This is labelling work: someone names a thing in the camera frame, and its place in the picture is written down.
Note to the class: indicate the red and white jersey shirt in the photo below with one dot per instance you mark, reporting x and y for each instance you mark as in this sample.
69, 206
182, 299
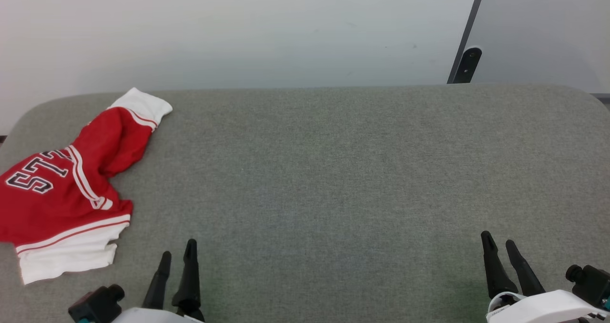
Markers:
47, 208

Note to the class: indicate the black rounded door bracket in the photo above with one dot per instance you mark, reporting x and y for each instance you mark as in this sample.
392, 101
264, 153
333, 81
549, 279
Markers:
468, 65

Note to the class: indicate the grey fabric sofa cushion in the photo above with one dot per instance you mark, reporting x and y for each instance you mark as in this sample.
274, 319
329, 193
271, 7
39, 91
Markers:
333, 170

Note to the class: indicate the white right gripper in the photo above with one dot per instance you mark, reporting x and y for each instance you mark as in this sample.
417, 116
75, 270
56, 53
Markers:
548, 308

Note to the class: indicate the black door frame strip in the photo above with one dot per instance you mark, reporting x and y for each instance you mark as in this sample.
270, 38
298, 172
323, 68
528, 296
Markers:
476, 8

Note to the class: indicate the teal left camera connector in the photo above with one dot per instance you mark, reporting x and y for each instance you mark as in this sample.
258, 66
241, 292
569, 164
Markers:
83, 319

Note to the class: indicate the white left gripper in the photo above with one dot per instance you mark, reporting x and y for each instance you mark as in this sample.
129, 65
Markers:
152, 316

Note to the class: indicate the grey door panel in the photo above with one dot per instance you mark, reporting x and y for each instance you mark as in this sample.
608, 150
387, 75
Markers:
548, 27

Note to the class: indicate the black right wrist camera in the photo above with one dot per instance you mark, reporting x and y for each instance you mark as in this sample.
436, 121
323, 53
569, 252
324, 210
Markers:
591, 282

